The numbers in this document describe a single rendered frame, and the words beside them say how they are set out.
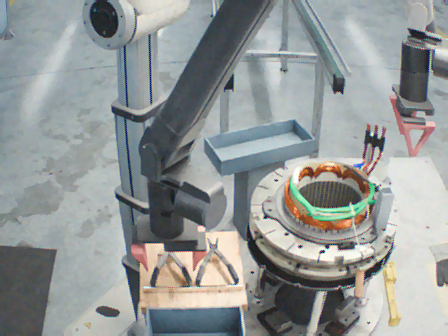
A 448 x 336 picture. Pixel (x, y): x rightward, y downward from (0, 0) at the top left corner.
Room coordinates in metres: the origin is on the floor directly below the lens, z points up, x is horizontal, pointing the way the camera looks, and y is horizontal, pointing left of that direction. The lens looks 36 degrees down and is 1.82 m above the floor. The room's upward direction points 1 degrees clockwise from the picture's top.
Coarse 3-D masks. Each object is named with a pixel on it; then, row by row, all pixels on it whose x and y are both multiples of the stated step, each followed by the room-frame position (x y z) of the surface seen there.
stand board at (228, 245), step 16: (224, 240) 0.82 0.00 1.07; (224, 256) 0.77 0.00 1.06; (240, 256) 0.77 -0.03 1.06; (144, 272) 0.72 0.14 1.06; (160, 272) 0.72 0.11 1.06; (176, 272) 0.72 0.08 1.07; (192, 272) 0.73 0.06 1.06; (208, 272) 0.73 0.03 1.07; (224, 272) 0.73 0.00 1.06; (240, 272) 0.73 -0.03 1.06; (144, 304) 0.64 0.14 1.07; (160, 304) 0.64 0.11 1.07; (176, 304) 0.64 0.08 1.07; (192, 304) 0.64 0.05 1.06; (208, 304) 0.64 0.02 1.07; (224, 304) 0.65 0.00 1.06; (240, 304) 0.65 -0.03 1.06
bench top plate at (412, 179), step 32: (352, 160) 1.50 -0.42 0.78; (416, 160) 1.50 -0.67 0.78; (416, 192) 1.32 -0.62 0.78; (224, 224) 1.19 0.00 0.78; (416, 224) 1.17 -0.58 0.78; (416, 256) 1.03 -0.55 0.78; (384, 288) 0.91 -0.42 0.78; (416, 288) 0.90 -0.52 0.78; (384, 320) 0.80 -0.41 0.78; (416, 320) 0.79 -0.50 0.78
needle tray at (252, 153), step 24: (288, 120) 1.26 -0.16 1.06; (216, 144) 1.19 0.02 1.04; (240, 144) 1.21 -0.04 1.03; (264, 144) 1.21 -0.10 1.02; (288, 144) 1.21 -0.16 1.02; (312, 144) 1.17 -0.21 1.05; (216, 168) 1.10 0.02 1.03; (240, 168) 1.10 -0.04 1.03; (264, 168) 1.14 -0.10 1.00; (240, 192) 1.15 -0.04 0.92; (240, 216) 1.15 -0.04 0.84
